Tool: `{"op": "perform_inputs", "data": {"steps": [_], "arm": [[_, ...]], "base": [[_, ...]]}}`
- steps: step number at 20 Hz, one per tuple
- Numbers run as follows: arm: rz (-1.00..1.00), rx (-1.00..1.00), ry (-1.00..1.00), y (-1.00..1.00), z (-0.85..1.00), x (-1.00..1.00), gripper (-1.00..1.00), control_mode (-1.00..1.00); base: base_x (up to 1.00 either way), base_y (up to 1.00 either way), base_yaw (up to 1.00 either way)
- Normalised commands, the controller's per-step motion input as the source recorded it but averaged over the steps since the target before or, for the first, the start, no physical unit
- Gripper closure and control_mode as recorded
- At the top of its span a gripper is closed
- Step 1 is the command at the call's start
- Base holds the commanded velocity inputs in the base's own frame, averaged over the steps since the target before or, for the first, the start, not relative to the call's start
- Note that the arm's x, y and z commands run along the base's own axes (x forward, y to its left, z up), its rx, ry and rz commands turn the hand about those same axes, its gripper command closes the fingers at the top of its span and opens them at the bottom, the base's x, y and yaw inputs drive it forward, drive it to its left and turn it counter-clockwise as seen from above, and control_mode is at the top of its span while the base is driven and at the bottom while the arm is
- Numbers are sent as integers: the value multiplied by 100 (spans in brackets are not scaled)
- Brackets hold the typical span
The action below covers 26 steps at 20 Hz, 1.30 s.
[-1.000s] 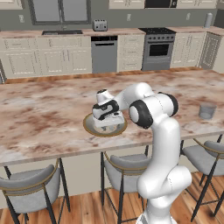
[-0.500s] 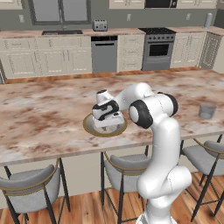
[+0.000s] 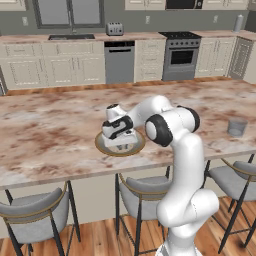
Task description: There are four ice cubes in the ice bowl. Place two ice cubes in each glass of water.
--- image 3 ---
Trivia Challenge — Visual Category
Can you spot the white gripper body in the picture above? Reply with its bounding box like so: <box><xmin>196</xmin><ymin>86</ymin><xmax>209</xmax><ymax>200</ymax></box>
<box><xmin>102</xmin><ymin>129</ymin><xmax>138</xmax><ymax>148</ymax></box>

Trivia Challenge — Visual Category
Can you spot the grey stool with black legs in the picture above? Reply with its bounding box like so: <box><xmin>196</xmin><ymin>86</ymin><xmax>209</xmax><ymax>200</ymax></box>
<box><xmin>202</xmin><ymin>153</ymin><xmax>256</xmax><ymax>255</ymax></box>
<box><xmin>114</xmin><ymin>165</ymin><xmax>174</xmax><ymax>256</ymax></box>
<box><xmin>0</xmin><ymin>180</ymin><xmax>82</xmax><ymax>256</ymax></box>

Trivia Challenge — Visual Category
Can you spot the grey dishwasher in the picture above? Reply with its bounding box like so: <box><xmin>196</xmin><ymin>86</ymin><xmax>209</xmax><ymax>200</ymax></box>
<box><xmin>103</xmin><ymin>40</ymin><xmax>136</xmax><ymax>85</ymax></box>

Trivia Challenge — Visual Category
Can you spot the cream lower drawer stack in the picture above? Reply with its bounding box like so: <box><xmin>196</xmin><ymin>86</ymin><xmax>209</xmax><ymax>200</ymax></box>
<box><xmin>133</xmin><ymin>38</ymin><xmax>167</xmax><ymax>84</ymax></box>

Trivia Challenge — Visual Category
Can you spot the cream lower cupboard run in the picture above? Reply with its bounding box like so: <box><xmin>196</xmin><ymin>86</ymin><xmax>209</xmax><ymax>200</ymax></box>
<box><xmin>194</xmin><ymin>35</ymin><xmax>256</xmax><ymax>85</ymax></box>
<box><xmin>0</xmin><ymin>40</ymin><xmax>107</xmax><ymax>91</ymax></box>

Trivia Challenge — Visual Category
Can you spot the grey oven with black hob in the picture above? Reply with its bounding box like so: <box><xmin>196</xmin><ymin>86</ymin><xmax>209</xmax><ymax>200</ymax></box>
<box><xmin>158</xmin><ymin>31</ymin><xmax>203</xmax><ymax>82</ymax></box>

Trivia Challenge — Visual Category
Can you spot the silver toaster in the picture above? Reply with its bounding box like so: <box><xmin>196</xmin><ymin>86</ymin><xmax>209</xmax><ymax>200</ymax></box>
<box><xmin>105</xmin><ymin>21</ymin><xmax>125</xmax><ymax>37</ymax></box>

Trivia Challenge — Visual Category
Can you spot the dark kitchen sink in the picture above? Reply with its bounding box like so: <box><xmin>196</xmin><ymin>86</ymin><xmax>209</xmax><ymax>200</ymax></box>
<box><xmin>47</xmin><ymin>33</ymin><xmax>96</xmax><ymax>41</ymax></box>

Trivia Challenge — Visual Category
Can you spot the grey tap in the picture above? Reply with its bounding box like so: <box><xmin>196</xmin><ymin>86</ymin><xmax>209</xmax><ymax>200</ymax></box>
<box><xmin>68</xmin><ymin>19</ymin><xmax>78</xmax><ymax>35</ymax></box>

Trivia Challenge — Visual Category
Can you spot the grey framed window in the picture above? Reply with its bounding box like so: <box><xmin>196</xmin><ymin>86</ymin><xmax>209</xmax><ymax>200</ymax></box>
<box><xmin>31</xmin><ymin>0</ymin><xmax>106</xmax><ymax>30</ymax></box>

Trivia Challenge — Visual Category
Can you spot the cream upper cupboard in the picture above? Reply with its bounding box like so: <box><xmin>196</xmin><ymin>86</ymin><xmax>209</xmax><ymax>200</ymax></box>
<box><xmin>202</xmin><ymin>0</ymin><xmax>250</xmax><ymax>11</ymax></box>
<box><xmin>0</xmin><ymin>0</ymin><xmax>28</xmax><ymax>12</ymax></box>
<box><xmin>124</xmin><ymin>0</ymin><xmax>167</xmax><ymax>11</ymax></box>

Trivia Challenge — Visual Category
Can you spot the black microwave oven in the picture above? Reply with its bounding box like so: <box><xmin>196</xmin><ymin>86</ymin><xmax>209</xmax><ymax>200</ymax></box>
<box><xmin>165</xmin><ymin>0</ymin><xmax>205</xmax><ymax>11</ymax></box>

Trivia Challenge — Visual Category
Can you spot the white paper towel roll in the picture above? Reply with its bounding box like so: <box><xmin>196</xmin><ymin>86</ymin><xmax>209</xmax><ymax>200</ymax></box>
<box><xmin>232</xmin><ymin>13</ymin><xmax>246</xmax><ymax>34</ymax></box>

